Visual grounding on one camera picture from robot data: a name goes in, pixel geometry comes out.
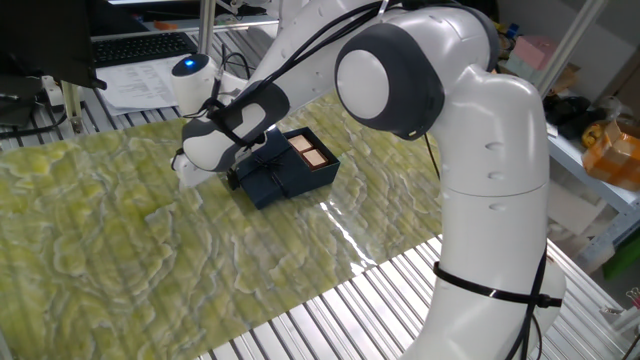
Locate dark blue lid with bow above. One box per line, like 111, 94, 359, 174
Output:
233, 131, 304, 211

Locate light wooden block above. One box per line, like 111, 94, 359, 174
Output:
287, 134, 314, 153
301, 148, 330, 170

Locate printed white paper sheets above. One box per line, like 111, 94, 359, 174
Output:
94, 53, 195, 117

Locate black computer monitor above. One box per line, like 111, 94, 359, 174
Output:
0, 0, 109, 92

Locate dark blue gift box base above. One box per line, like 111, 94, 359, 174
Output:
281, 125, 343, 201

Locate orange checkered bag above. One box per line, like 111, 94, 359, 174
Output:
581, 118, 640, 193

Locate black bag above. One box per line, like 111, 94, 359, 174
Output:
541, 93, 610, 142

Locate black cable tie strap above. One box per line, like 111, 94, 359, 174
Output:
431, 260, 565, 310

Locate black computer keyboard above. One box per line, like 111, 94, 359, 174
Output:
91, 30, 200, 70

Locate grey side shelf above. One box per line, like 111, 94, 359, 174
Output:
546, 128, 640, 274

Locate upright aluminium post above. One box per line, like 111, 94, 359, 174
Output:
196, 0, 218, 57

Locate white power strip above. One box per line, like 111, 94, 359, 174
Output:
41, 74, 70, 107

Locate green marble pattern mat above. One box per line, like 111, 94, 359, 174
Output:
0, 91, 445, 360

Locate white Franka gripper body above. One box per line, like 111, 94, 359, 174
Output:
171, 149, 222, 190

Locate pink plastic box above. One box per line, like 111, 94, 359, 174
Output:
512, 34, 558, 72

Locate slanted aluminium frame post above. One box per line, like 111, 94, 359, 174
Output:
536, 0, 610, 97

